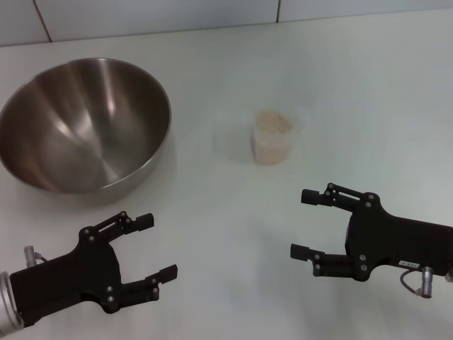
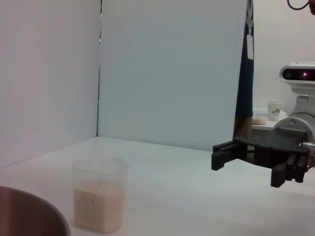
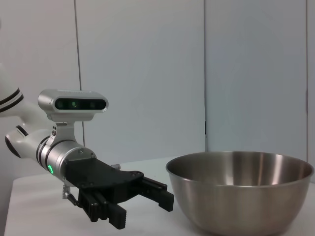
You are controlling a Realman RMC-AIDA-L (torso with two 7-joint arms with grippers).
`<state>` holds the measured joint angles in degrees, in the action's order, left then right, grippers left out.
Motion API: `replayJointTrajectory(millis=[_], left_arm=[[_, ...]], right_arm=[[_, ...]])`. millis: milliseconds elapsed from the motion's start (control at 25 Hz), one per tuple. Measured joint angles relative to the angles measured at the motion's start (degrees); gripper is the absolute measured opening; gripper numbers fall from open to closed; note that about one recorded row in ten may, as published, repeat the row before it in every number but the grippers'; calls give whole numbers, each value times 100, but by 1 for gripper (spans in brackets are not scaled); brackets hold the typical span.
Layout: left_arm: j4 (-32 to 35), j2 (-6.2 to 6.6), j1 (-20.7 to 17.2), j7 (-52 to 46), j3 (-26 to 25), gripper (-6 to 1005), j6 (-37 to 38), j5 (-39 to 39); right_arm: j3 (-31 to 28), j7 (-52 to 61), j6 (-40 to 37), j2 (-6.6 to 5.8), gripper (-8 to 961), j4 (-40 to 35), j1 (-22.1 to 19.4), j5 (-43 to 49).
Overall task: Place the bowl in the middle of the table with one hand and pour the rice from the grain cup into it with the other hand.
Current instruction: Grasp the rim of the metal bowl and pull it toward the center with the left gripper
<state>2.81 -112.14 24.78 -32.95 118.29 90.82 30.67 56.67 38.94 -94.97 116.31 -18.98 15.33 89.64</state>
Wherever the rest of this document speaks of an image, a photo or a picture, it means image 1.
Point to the clear plastic cup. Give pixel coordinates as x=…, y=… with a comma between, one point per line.
x=272, y=150

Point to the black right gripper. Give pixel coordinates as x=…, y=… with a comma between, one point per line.
x=389, y=241

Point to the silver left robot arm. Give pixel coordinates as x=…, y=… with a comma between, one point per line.
x=7, y=301

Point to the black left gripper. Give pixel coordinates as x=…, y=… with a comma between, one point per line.
x=81, y=272

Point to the white rice grains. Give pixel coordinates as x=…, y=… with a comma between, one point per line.
x=274, y=122

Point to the large stainless steel bowl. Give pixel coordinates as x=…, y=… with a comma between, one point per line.
x=85, y=124

